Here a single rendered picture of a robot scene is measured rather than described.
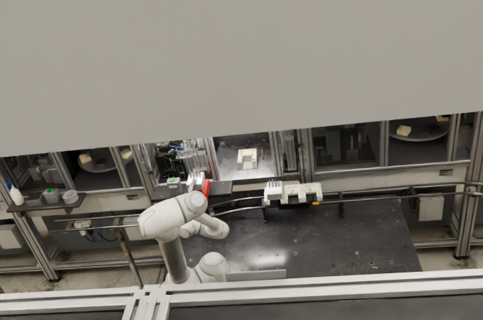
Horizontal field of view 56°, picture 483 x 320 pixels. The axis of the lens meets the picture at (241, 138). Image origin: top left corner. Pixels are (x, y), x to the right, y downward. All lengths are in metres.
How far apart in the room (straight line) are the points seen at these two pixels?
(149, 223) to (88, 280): 2.12
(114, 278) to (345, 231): 1.97
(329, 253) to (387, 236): 0.37
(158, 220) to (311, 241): 1.19
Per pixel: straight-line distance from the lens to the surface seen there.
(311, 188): 2.95
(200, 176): 2.91
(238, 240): 2.97
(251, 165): 3.16
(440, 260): 3.78
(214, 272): 2.50
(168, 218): 2.02
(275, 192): 2.88
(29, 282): 4.35
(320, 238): 2.91
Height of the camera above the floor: 2.77
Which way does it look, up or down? 32 degrees down
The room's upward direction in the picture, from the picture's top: 10 degrees counter-clockwise
